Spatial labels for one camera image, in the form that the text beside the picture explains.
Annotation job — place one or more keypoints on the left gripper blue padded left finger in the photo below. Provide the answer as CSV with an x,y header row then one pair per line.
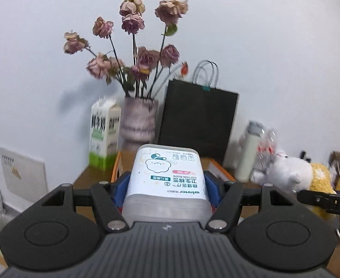
x,y
118,189

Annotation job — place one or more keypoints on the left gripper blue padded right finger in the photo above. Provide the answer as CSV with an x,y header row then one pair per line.
x,y
215,188

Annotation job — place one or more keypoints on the white cotton swab box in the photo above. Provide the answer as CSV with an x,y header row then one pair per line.
x,y
166,184

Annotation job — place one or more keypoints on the red orange cardboard box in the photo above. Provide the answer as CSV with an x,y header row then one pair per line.
x,y
125,160

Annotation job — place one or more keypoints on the yellow plush toy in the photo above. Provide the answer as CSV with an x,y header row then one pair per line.
x,y
322,179

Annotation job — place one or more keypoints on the white thermos bottle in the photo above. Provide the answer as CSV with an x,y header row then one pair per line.
x,y
249,148

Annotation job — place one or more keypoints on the white plush toy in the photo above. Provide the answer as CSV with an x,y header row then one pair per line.
x,y
290,174

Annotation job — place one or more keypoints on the clear plastic water bottle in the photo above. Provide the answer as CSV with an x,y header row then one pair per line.
x,y
266,151

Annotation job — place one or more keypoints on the white green milk carton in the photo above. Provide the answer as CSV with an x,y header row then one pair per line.
x,y
104,133

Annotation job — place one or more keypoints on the mauve ceramic vase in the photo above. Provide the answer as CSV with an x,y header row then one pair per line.
x,y
138,122

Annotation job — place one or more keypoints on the black paper gift bag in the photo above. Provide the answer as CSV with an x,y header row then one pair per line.
x,y
197,114

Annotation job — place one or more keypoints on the dried pink flower bouquet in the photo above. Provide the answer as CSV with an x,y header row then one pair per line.
x,y
138,73

